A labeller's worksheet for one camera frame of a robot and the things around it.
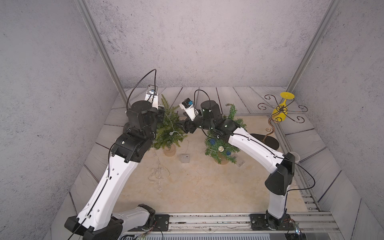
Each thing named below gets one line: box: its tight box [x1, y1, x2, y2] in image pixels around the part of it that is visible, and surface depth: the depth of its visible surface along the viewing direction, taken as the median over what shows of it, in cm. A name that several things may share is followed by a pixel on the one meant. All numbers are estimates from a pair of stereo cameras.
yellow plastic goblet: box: [271, 92, 295, 122], surface depth 84 cm
